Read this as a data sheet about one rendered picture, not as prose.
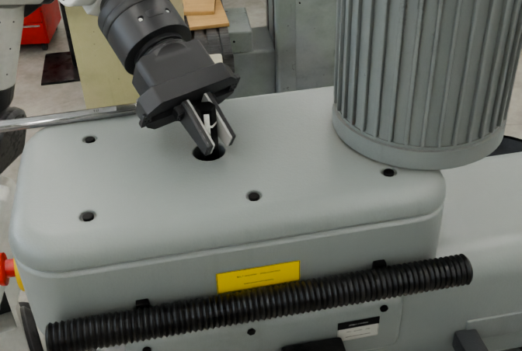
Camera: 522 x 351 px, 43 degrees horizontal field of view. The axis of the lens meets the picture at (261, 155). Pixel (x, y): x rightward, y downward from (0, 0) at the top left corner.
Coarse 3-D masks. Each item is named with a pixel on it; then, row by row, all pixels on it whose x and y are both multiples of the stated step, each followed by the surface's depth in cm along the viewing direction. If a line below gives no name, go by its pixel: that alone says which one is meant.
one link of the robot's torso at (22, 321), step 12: (12, 288) 150; (12, 300) 152; (0, 312) 159; (12, 312) 153; (24, 312) 164; (0, 324) 157; (12, 324) 157; (24, 324) 161; (0, 336) 156; (12, 336) 157; (24, 336) 159; (36, 336) 162; (0, 348) 157; (12, 348) 159; (24, 348) 160; (36, 348) 162
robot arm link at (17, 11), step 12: (0, 12) 99; (12, 12) 100; (24, 12) 103; (0, 24) 100; (12, 24) 101; (0, 36) 101; (12, 36) 103; (0, 48) 102; (12, 48) 104; (0, 60) 104; (12, 60) 105; (0, 72) 105; (12, 72) 107; (0, 84) 106; (12, 84) 108
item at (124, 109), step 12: (96, 108) 84; (108, 108) 83; (120, 108) 83; (132, 108) 83; (0, 120) 82; (12, 120) 82; (24, 120) 82; (36, 120) 81; (48, 120) 81; (60, 120) 82; (72, 120) 82; (84, 120) 82; (0, 132) 81
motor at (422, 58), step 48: (384, 0) 63; (432, 0) 61; (480, 0) 61; (336, 48) 74; (384, 48) 66; (432, 48) 64; (480, 48) 64; (336, 96) 77; (384, 96) 69; (432, 96) 67; (480, 96) 68; (384, 144) 72; (432, 144) 70; (480, 144) 71
